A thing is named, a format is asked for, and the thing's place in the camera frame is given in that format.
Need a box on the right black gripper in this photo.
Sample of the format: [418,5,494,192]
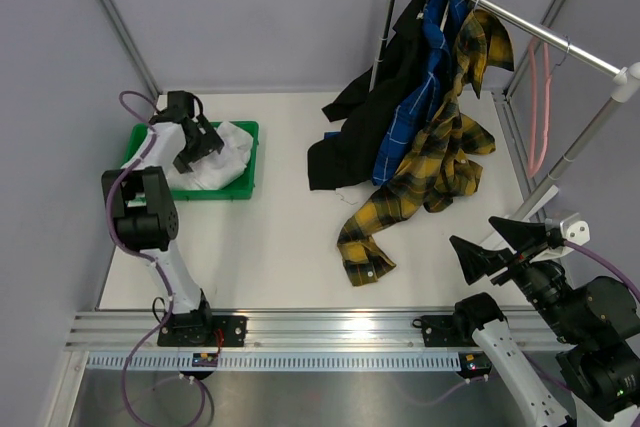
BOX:
[450,214,584,342]

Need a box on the white shirt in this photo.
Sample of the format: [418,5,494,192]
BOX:
[167,121,254,191]

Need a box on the pink hanger with metal hook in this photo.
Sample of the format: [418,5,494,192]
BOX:
[526,38,563,179]

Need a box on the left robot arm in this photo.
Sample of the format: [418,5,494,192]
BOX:
[101,90,224,346]

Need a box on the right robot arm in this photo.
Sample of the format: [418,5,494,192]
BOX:
[449,215,639,426]

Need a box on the yellow plaid shirt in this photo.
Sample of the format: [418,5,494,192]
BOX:
[337,9,514,287]

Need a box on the black shirt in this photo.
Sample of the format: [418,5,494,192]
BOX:
[307,0,427,191]

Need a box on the blue plaid shirt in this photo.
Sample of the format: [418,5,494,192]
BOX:
[371,0,469,186]

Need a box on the green plastic tray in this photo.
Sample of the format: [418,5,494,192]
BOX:
[119,120,261,202]

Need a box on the metal clothes rack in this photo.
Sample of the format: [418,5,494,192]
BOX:
[369,0,639,220]

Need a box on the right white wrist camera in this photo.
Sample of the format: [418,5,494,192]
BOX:
[532,211,590,262]

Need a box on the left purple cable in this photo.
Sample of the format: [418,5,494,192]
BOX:
[105,90,211,426]

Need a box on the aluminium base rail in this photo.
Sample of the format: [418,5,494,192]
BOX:
[64,309,566,353]

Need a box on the white slotted cable duct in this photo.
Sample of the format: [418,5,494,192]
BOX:
[84,352,464,372]

